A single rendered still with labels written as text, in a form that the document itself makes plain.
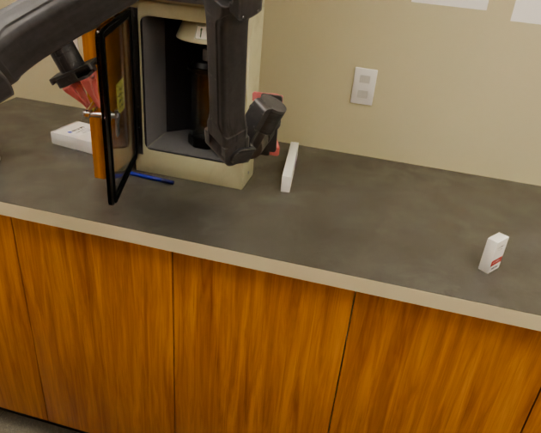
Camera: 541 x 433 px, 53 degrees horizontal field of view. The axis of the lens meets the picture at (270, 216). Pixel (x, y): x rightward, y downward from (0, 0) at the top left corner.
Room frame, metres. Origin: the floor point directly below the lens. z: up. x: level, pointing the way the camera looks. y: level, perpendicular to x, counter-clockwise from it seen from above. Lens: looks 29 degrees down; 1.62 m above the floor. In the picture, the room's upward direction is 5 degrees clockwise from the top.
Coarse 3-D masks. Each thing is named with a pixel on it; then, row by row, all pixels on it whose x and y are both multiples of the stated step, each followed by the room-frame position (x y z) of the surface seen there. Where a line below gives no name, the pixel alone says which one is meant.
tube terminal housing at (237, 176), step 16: (144, 0) 1.39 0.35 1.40; (144, 16) 1.41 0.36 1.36; (160, 16) 1.38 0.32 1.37; (176, 16) 1.37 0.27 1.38; (192, 16) 1.37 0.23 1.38; (256, 16) 1.37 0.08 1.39; (256, 32) 1.38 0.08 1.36; (256, 48) 1.39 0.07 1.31; (256, 64) 1.40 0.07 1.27; (256, 80) 1.41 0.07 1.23; (144, 144) 1.39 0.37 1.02; (144, 160) 1.40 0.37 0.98; (160, 160) 1.39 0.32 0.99; (176, 160) 1.38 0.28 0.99; (192, 160) 1.36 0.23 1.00; (176, 176) 1.38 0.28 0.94; (192, 176) 1.36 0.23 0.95; (208, 176) 1.36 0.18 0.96; (224, 176) 1.35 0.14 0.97; (240, 176) 1.34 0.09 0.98
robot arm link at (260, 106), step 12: (264, 96) 1.03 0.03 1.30; (252, 108) 1.00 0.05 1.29; (264, 108) 0.99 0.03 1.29; (276, 108) 1.00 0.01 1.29; (252, 120) 0.99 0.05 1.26; (264, 120) 1.00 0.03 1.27; (276, 120) 1.00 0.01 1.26; (252, 132) 0.98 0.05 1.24; (264, 132) 1.00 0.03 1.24; (252, 144) 0.99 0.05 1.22; (240, 156) 0.96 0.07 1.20
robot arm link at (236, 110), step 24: (216, 0) 0.79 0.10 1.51; (240, 0) 0.75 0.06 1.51; (216, 24) 0.81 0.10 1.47; (240, 24) 0.82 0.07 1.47; (216, 48) 0.83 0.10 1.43; (240, 48) 0.84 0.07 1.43; (216, 72) 0.85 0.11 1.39; (240, 72) 0.87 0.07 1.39; (216, 96) 0.88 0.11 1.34; (240, 96) 0.90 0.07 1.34; (216, 120) 0.91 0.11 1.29; (240, 120) 0.93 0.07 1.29; (216, 144) 0.96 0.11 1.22; (240, 144) 0.95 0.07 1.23
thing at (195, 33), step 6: (180, 24) 1.45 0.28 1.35; (186, 24) 1.41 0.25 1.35; (192, 24) 1.40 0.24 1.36; (198, 24) 1.39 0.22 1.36; (204, 24) 1.39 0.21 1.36; (180, 30) 1.42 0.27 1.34; (186, 30) 1.40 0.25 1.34; (192, 30) 1.39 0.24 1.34; (198, 30) 1.39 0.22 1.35; (204, 30) 1.39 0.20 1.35; (180, 36) 1.41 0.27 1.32; (186, 36) 1.39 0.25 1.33; (192, 36) 1.39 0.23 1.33; (198, 36) 1.38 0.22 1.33; (204, 36) 1.38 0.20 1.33; (192, 42) 1.38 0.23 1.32; (198, 42) 1.38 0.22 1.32; (204, 42) 1.37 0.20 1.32
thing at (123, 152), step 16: (112, 16) 1.23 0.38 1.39; (96, 32) 1.09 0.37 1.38; (112, 32) 1.20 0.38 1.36; (128, 32) 1.35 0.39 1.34; (96, 48) 1.08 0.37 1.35; (112, 48) 1.19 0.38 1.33; (128, 48) 1.34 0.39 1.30; (112, 64) 1.18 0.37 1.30; (128, 64) 1.33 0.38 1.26; (112, 80) 1.17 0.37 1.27; (128, 80) 1.32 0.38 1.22; (112, 96) 1.16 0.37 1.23; (128, 96) 1.31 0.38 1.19; (112, 112) 1.15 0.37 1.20; (128, 112) 1.30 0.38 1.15; (112, 128) 1.14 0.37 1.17; (128, 128) 1.29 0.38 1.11; (112, 144) 1.13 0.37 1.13; (128, 144) 1.28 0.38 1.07; (128, 160) 1.27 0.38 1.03
